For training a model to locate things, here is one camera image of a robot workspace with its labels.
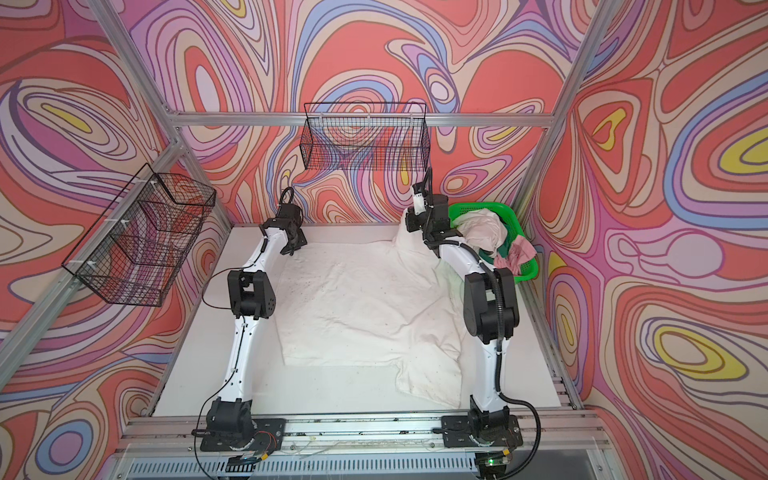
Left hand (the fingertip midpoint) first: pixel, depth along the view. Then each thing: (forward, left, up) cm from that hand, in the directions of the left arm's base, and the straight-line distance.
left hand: (301, 242), depth 114 cm
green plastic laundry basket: (-1, -80, +7) cm, 80 cm away
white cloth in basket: (-4, -66, +11) cm, 67 cm away
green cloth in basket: (-11, -73, +7) cm, 74 cm away
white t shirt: (-26, -29, -2) cm, 39 cm away
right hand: (-3, -42, +18) cm, 46 cm away
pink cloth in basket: (-12, -79, +7) cm, 80 cm away
